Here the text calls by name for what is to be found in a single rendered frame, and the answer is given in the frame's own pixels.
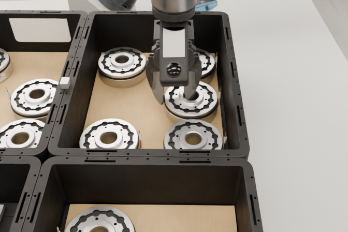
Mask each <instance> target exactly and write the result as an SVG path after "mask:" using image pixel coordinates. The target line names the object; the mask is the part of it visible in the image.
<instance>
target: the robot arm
mask: <svg viewBox="0 0 348 232"><path fill-rule="evenodd" d="M99 1H100V2H101V3H102V4H103V5H104V6H105V7H106V8H108V9H109V10H111V11H131V10H132V8H133V6H134V5H135V3H136V1H137V0H99ZM151 4H152V13H153V15H154V16H155V17H156V18H158V19H159V20H154V37H153V41H154V46H152V52H153V54H149V56H148V60H147V63H146V77H147V80H148V83H149V85H150V88H151V90H152V93H153V95H154V97H155V98H156V100H157V101H158V102H159V104H161V105H163V103H164V87H171V86H183V87H184V98H185V99H187V100H192V98H193V97H194V95H195V92H196V90H197V87H198V85H199V82H200V79H201V76H202V64H201V60H200V59H199V53H197V54H194V52H196V47H195V46H194V27H193V20H189V19H190V18H191V17H192V16H193V15H194V14H195V12H196V11H210V10H212V9H213V8H215V7H216V6H217V5H218V2H217V0H151ZM188 23H189V24H191V26H190V25H188Z"/></svg>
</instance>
